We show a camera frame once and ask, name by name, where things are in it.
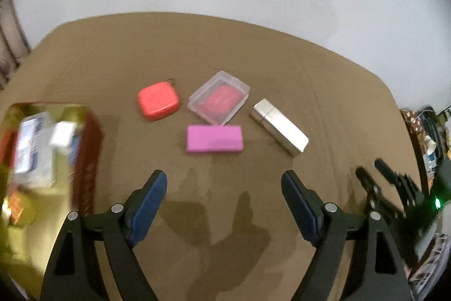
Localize black white patterned cloth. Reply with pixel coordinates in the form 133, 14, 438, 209
408, 233, 451, 295

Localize yellow cube red stripes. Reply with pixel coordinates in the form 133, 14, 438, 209
3, 193, 36, 226

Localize white cube black zigzag side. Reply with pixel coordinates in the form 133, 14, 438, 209
50, 122, 77, 147

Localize red rounded case with keyring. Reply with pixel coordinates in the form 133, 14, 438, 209
137, 80, 180, 122

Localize long silver box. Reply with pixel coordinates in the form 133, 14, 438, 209
250, 98, 309, 157

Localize red tin box gold inside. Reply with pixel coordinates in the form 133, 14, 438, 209
0, 103, 103, 299

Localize clear plastic box red insert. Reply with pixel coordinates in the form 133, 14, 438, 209
188, 71, 251, 126

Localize brown spotted pouch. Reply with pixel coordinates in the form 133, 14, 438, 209
403, 109, 422, 127

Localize red block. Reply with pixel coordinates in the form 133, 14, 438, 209
0, 130, 16, 164

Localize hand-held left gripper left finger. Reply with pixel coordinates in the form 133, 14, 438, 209
40, 170, 168, 301

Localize striped floral curtain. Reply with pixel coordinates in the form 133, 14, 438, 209
0, 0, 33, 90

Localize pink block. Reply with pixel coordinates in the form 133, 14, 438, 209
185, 125, 244, 154

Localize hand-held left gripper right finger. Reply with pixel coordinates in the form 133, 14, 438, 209
281, 170, 413, 301

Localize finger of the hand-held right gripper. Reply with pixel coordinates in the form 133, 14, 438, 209
355, 165, 406, 221
374, 158, 423, 205

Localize clear case with white label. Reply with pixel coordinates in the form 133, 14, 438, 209
13, 112, 59, 188

